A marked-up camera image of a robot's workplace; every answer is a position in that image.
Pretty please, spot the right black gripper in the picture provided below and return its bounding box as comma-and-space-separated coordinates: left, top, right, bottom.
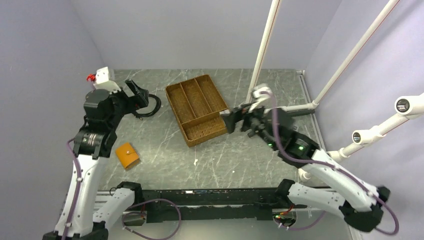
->
219, 98, 277, 148

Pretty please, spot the orange leather card holder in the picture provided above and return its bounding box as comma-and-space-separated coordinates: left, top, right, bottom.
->
115, 142, 140, 171

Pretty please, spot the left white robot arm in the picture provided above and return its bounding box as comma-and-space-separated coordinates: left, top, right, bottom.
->
42, 79, 151, 240

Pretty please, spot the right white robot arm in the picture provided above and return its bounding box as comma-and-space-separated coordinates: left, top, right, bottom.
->
219, 104, 390, 233

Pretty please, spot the brown woven divider tray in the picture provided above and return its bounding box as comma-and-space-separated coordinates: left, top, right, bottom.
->
165, 74, 228, 148

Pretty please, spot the coiled black cable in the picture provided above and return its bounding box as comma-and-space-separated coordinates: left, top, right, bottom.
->
132, 93, 162, 120

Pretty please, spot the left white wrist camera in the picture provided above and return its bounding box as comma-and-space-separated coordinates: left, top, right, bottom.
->
86, 66, 122, 93

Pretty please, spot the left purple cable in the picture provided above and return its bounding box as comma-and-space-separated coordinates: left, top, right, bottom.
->
61, 138, 83, 240

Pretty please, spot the white pvc pipe frame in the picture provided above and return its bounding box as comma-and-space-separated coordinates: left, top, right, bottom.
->
264, 0, 424, 150

